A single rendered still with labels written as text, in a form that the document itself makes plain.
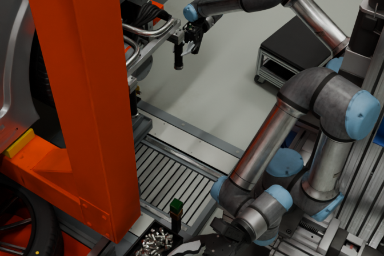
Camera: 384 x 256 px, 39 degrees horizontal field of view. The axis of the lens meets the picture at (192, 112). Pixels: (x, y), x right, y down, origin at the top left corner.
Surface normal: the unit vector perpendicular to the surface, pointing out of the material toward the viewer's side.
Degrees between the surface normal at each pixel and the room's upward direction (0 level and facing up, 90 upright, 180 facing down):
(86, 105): 90
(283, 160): 7
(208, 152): 0
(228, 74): 0
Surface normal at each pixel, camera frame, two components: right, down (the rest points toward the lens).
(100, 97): 0.84, 0.41
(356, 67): -0.52, 0.63
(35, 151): 0.02, -0.66
